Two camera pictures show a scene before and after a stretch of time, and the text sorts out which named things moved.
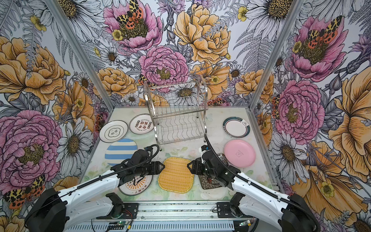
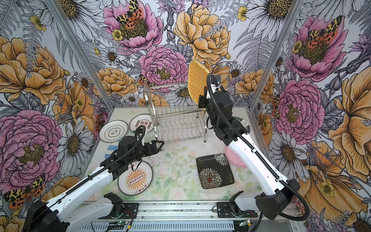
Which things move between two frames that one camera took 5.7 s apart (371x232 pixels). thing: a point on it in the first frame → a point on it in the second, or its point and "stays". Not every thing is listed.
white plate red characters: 141,123 stays
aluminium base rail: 171,216 stays
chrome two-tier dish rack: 178,111 stays
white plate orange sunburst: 136,185 stays
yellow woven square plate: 176,177 → 197,75
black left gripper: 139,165 → 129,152
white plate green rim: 113,131 stays
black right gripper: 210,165 → 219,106
